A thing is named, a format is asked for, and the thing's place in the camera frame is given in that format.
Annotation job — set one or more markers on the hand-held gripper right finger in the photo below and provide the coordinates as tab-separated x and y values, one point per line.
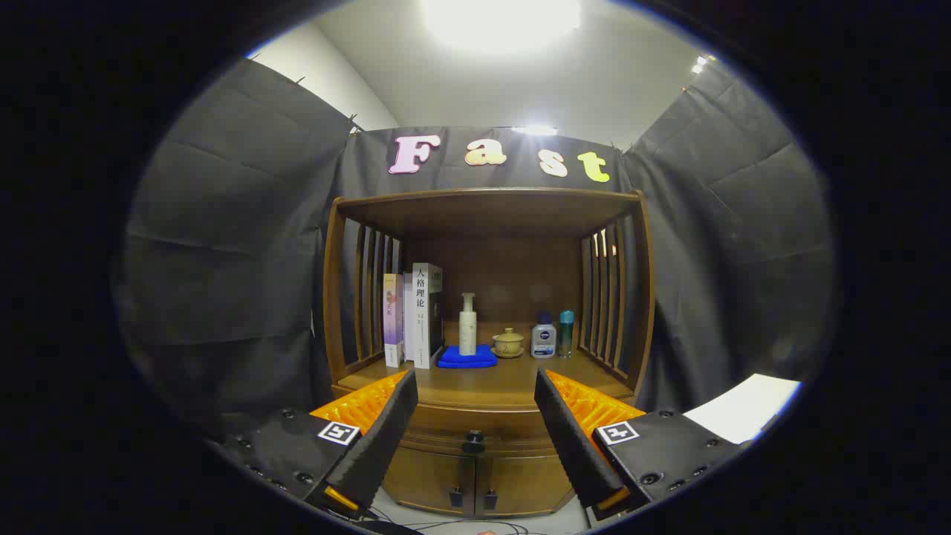
572	446

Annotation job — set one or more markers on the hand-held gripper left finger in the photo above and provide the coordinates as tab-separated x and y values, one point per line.
383	446

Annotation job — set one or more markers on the brown wooden drawer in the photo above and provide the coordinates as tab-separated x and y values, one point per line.
446	431

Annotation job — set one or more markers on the black drawer knob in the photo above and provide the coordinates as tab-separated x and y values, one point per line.
474	443

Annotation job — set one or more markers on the wooden cabinet door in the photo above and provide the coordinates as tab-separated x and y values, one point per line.
520	483
427	479

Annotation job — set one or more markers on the wooden countertop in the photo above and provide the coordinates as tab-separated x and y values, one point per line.
490	379

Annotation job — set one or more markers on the brown wooden cabinet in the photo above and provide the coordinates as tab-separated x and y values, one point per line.
490	215

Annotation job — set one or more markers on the white bottle with blue pump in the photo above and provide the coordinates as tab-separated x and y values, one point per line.
543	342

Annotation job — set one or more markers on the yellow saucer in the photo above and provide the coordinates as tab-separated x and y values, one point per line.
508	356

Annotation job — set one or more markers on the clear bottle with teal cap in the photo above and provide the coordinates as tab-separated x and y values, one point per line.
566	334

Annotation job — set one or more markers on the folded blue cloth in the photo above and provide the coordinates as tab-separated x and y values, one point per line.
464	360

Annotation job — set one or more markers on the yellow lidded teacup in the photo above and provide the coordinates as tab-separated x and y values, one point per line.
509	343

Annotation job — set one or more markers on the thick white book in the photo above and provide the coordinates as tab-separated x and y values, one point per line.
420	327

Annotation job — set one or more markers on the purple book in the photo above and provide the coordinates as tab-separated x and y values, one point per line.
393	319

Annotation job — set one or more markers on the thin white book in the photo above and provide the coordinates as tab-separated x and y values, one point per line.
408	319

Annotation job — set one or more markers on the white box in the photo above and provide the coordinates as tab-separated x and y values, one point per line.
743	409

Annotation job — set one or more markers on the black backdrop cloth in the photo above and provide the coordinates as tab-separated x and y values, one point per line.
238	223

